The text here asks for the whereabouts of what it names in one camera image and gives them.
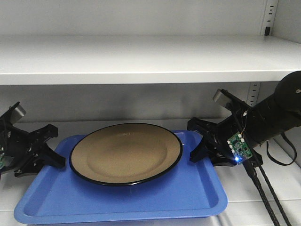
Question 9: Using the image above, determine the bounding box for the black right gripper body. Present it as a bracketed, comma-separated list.
[202, 116, 262, 167]

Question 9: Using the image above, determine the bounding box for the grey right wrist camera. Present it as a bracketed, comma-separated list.
[213, 89, 250, 110]

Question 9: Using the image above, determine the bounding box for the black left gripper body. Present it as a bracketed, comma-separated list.
[0, 115, 45, 178]

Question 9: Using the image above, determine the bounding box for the braided black cable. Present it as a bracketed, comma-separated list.
[244, 162, 293, 226]

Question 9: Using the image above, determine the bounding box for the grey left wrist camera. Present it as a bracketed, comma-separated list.
[0, 102, 26, 124]

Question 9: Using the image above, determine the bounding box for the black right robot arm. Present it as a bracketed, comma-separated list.
[39, 71, 301, 166]

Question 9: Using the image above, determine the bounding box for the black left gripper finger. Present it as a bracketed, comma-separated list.
[30, 124, 58, 144]
[35, 143, 65, 168]

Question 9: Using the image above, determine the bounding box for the green circuit board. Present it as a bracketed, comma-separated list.
[227, 132, 253, 164]
[0, 147, 5, 169]

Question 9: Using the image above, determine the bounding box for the green circuit board right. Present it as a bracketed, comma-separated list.
[227, 132, 253, 164]

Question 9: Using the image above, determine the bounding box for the green circuit board left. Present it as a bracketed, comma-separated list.
[0, 147, 5, 169]

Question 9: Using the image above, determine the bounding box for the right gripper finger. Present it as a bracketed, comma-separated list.
[187, 117, 218, 136]
[190, 137, 211, 162]

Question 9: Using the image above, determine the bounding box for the blue plastic tray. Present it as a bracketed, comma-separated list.
[14, 130, 228, 224]

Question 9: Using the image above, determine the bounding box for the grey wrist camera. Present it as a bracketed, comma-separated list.
[213, 89, 250, 110]
[0, 102, 26, 124]

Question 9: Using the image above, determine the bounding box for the beige plate with black rim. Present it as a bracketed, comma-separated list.
[70, 123, 183, 186]

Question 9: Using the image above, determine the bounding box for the white upper cabinet shelf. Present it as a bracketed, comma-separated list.
[0, 36, 301, 85]

